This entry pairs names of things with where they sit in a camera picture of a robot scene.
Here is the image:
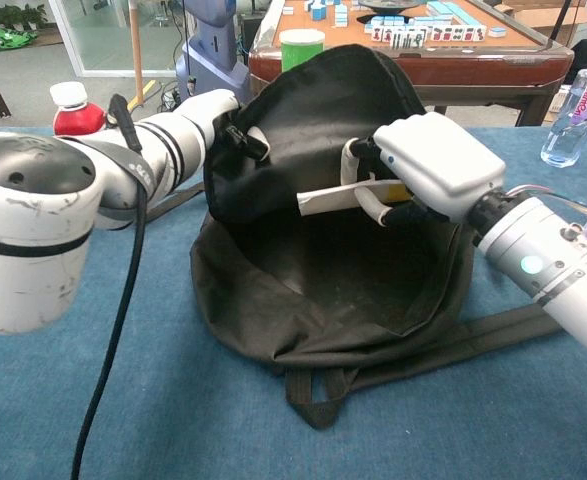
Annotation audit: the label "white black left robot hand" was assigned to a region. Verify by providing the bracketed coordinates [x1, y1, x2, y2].
[192, 88, 272, 162]

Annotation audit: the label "white plastic basket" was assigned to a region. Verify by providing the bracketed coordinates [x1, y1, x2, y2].
[542, 84, 587, 124]

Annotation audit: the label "purple machine pedestal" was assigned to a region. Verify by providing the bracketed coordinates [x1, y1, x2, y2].
[175, 0, 254, 104]

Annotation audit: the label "dark shallow bowl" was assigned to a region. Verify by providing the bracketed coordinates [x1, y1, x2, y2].
[357, 0, 427, 15]

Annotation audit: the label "grey velcro strap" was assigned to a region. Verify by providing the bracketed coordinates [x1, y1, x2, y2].
[80, 139, 157, 196]

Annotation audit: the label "blue table cloth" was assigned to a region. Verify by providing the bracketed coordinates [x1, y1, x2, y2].
[0, 125, 587, 480]

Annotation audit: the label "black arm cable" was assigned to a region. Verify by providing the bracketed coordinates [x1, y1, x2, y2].
[70, 93, 148, 480]

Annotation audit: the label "thin black pole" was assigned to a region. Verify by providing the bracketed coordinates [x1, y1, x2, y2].
[555, 0, 574, 39]

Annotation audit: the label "black floor cables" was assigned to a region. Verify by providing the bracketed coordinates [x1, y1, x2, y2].
[142, 79, 184, 114]

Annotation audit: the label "green potted plants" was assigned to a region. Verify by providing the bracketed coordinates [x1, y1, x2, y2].
[0, 3, 48, 32]

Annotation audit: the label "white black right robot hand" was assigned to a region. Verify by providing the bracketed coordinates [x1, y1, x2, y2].
[340, 112, 507, 229]

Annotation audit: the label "white book orange spine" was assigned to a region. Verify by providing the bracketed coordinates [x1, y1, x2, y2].
[296, 180, 414, 217]

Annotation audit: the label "thin coloured wires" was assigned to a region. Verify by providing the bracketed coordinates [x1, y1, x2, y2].
[507, 183, 587, 224]

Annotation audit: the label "wooden pole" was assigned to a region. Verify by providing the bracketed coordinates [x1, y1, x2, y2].
[128, 0, 147, 105]

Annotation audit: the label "green chips can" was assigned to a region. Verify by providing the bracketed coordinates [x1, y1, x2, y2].
[279, 28, 327, 74]

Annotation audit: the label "clear plastic water bottle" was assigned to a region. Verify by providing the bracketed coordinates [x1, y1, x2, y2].
[540, 51, 587, 169]

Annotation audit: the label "green crumpled bags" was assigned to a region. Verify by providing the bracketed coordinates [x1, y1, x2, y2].
[0, 27, 39, 53]

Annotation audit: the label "red juice bottle white cap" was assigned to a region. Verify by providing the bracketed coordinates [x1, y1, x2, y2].
[48, 81, 109, 137]

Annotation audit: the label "brown mahjong table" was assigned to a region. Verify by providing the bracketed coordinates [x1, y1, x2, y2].
[247, 0, 576, 127]

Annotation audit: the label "black fabric backpack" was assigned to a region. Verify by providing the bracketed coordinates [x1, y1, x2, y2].
[190, 43, 564, 430]

